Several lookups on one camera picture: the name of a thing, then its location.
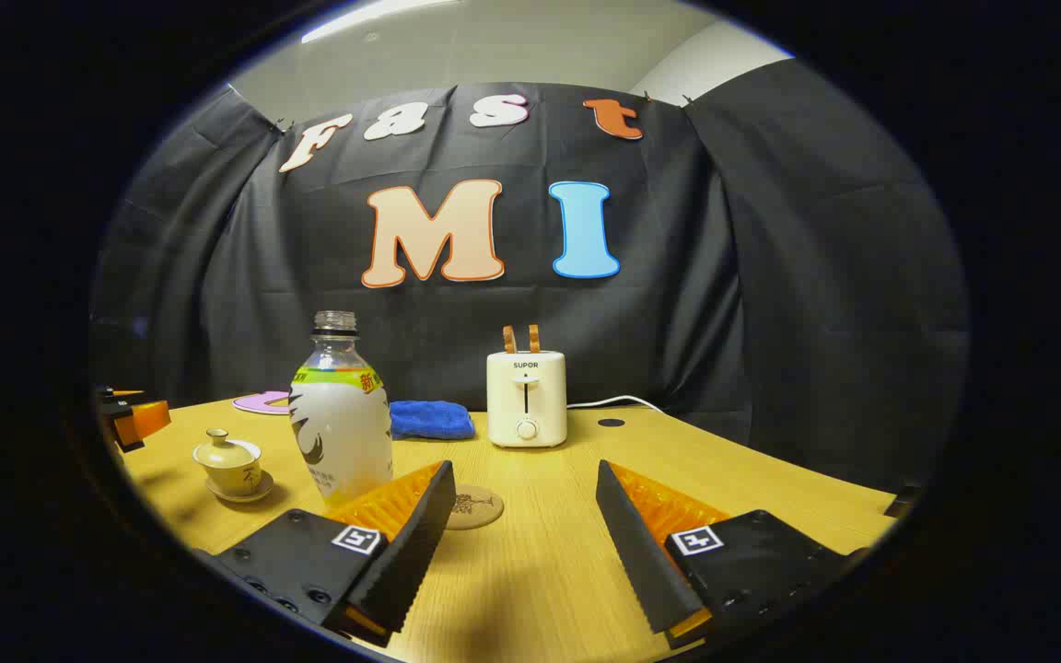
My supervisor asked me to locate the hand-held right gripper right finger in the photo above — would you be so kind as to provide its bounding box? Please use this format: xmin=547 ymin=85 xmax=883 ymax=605
xmin=595 ymin=459 xmax=872 ymax=650

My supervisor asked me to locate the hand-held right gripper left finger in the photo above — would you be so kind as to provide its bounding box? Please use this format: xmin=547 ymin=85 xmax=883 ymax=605
xmin=192 ymin=460 xmax=458 ymax=648

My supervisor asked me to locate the round cork coaster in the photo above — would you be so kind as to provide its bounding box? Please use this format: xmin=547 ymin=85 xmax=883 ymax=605
xmin=446 ymin=485 xmax=505 ymax=531

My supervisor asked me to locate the cream teacup lid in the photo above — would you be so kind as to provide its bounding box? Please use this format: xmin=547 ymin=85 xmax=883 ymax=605
xmin=192 ymin=428 xmax=262 ymax=470

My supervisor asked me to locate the cream teacup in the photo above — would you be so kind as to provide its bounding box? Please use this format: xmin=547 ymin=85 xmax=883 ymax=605
xmin=203 ymin=455 xmax=264 ymax=497

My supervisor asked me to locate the plastic water bottle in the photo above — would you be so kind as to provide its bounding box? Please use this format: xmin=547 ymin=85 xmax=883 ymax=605
xmin=288 ymin=311 xmax=395 ymax=509

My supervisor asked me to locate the purple letter cutout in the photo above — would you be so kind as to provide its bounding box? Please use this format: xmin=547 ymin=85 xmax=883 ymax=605
xmin=233 ymin=390 xmax=292 ymax=416

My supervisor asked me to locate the cream saucer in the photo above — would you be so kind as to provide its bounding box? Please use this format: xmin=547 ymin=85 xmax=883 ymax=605
xmin=206 ymin=470 xmax=275 ymax=505

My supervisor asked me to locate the blue towel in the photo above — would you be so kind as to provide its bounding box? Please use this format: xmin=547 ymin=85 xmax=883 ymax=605
xmin=389 ymin=400 xmax=476 ymax=441

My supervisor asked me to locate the white toaster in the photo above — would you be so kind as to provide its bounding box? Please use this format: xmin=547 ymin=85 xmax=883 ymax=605
xmin=486 ymin=350 xmax=568 ymax=449

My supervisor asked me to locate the black backdrop cloth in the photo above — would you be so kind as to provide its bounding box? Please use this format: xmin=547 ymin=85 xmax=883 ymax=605
xmin=88 ymin=58 xmax=971 ymax=494

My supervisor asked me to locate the white power cable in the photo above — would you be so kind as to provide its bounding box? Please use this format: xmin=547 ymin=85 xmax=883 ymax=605
xmin=566 ymin=395 xmax=667 ymax=415

